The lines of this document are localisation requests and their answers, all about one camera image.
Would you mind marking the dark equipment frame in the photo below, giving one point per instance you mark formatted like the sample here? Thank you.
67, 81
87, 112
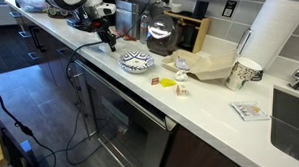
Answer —
18, 152

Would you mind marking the yellow packet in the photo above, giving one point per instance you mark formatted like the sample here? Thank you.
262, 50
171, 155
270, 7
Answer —
167, 82

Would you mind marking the undercounter glass door fridge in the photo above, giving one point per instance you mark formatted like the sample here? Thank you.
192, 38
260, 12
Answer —
131, 133

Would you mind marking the small red packet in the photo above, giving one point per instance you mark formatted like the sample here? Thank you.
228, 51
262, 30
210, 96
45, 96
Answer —
155, 81

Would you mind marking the wooden rack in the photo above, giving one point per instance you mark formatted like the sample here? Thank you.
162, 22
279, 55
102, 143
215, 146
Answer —
201, 32

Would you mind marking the small beige carton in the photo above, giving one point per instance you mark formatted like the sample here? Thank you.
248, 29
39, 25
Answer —
182, 90

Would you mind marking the glass coffee pot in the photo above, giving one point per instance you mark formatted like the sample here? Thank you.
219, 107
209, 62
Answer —
161, 39

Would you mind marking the clear plastic water bottle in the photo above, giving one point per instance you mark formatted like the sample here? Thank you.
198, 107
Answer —
144, 28

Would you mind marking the steel sink basin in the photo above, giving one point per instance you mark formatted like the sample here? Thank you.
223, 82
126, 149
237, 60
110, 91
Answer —
289, 131

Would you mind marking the crumpled white paper ball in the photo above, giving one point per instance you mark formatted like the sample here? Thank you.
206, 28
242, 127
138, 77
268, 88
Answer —
181, 76

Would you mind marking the dark wood cabinet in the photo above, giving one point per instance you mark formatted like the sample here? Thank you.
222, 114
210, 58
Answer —
200, 158
52, 48

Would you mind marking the white paper towel roll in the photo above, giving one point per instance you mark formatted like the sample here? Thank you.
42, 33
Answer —
274, 31

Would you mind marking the beige takeout container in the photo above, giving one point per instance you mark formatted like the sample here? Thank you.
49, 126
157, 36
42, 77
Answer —
210, 67

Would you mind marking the black wall sign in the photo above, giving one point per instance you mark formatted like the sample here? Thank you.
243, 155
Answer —
229, 8

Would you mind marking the pale wrapped item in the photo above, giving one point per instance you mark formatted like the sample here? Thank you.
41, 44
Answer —
182, 64

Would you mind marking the stainless steel box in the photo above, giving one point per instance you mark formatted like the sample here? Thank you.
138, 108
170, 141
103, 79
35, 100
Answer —
125, 21

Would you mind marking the small printed card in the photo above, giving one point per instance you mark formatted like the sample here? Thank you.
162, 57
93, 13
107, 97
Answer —
250, 111

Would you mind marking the blue patterned white bowl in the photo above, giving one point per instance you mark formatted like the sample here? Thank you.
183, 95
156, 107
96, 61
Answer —
136, 71
136, 59

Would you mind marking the clear plastic bag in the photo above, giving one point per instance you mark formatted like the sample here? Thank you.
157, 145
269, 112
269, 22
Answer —
27, 4

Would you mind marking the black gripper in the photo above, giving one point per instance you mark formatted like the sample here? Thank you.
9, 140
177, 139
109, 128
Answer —
96, 26

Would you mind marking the small red item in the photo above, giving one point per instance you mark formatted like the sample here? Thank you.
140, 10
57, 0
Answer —
128, 37

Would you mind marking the patterned ceramic mug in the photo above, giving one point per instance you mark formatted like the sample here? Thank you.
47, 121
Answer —
241, 75

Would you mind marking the small white container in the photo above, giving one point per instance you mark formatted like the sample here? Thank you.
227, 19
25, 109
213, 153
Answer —
176, 8

